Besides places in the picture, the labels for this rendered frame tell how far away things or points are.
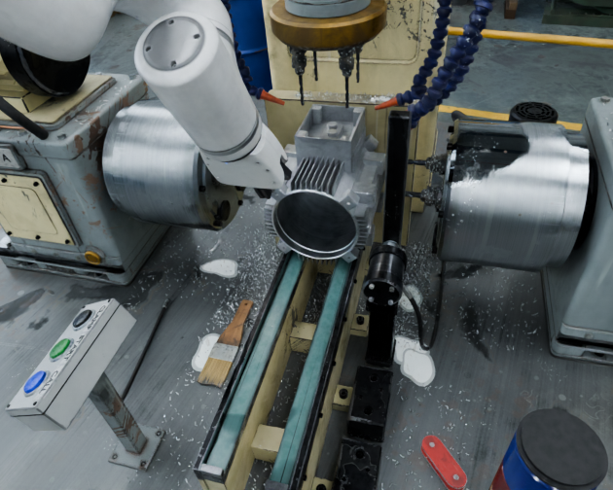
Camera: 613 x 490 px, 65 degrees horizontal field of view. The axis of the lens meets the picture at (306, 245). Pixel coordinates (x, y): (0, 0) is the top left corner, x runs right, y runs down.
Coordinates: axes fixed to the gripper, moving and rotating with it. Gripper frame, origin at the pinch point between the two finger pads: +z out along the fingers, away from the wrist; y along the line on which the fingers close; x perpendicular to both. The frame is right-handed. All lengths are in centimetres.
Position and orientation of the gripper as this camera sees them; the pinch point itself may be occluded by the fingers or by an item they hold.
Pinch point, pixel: (264, 185)
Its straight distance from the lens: 75.1
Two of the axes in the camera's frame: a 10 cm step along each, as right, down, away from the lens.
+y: 9.6, 1.3, -2.3
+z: 1.8, 3.0, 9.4
